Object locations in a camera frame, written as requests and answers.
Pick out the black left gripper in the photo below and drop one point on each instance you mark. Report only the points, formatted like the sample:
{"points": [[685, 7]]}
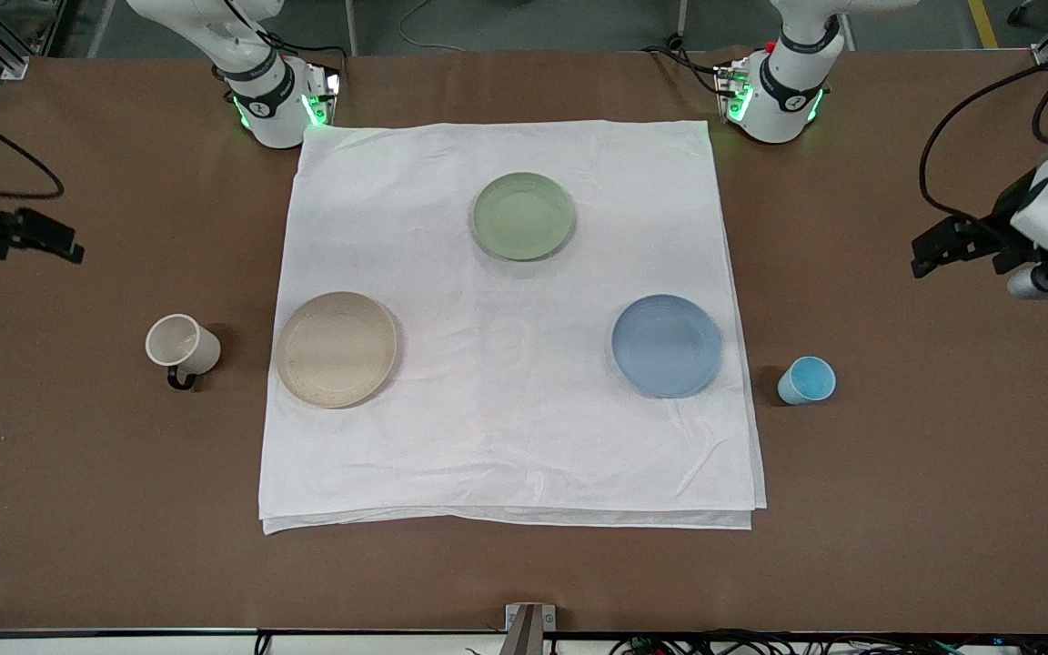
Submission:
{"points": [[997, 232]]}

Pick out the blue cup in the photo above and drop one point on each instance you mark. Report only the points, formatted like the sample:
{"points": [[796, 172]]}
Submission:
{"points": [[806, 382]]}

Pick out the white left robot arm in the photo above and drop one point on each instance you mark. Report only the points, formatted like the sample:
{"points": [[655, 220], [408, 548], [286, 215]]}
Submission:
{"points": [[783, 109]]}

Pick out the blue plate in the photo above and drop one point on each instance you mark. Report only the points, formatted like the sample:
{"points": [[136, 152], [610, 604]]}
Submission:
{"points": [[667, 346]]}

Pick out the beige gray plate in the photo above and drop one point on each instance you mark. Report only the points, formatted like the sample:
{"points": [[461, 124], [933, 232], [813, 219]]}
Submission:
{"points": [[336, 350]]}

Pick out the green plate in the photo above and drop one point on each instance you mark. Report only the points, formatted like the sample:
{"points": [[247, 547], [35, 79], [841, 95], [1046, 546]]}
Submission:
{"points": [[522, 216]]}

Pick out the white cloth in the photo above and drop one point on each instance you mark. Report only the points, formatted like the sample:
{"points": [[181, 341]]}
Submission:
{"points": [[506, 428]]}

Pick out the metal table bracket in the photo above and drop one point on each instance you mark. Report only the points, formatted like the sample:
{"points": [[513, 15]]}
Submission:
{"points": [[529, 628]]}

